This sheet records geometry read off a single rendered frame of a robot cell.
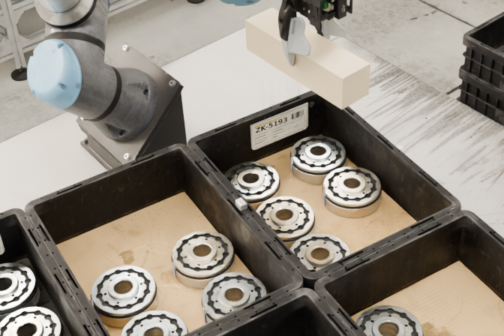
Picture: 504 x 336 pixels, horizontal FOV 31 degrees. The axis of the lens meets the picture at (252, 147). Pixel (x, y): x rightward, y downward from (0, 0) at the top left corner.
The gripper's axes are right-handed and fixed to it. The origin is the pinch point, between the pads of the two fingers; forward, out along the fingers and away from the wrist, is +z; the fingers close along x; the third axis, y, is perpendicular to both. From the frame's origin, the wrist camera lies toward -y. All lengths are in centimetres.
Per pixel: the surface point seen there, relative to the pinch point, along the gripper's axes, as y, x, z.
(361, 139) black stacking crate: 6.6, 7.6, 19.4
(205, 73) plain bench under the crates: -53, 16, 39
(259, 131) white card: -7.9, -4.4, 19.7
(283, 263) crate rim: 22.3, -24.7, 16.4
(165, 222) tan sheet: -6.1, -27.6, 26.4
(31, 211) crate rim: -14, -48, 16
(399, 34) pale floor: -107, 146, 109
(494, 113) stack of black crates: -19, 87, 69
